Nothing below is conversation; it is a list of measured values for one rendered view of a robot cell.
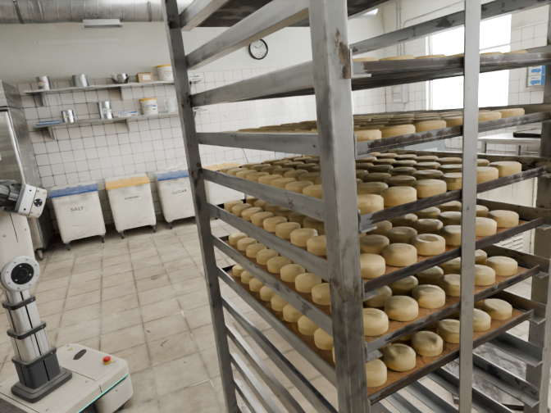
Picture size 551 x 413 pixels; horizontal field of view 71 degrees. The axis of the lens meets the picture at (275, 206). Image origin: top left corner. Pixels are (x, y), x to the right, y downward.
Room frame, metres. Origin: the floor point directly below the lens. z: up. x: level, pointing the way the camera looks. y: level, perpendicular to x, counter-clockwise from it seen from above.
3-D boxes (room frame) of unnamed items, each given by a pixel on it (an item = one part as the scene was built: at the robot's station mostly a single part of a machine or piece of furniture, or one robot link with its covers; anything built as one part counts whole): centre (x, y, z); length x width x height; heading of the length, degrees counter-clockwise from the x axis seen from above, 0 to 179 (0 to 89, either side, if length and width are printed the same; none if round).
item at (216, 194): (5.74, 0.76, 0.38); 0.64 x 0.54 x 0.77; 19
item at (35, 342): (1.69, 1.24, 0.38); 0.13 x 0.13 x 0.40; 59
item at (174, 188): (5.50, 1.36, 0.38); 0.64 x 0.54 x 0.77; 21
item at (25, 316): (1.69, 1.24, 0.53); 0.11 x 0.11 x 0.40; 59
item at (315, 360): (0.74, 0.03, 1.05); 0.64 x 0.03 x 0.03; 27
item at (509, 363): (1.80, -1.03, 0.01); 0.60 x 0.40 x 0.03; 163
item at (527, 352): (0.91, -0.32, 0.96); 0.64 x 0.03 x 0.03; 27
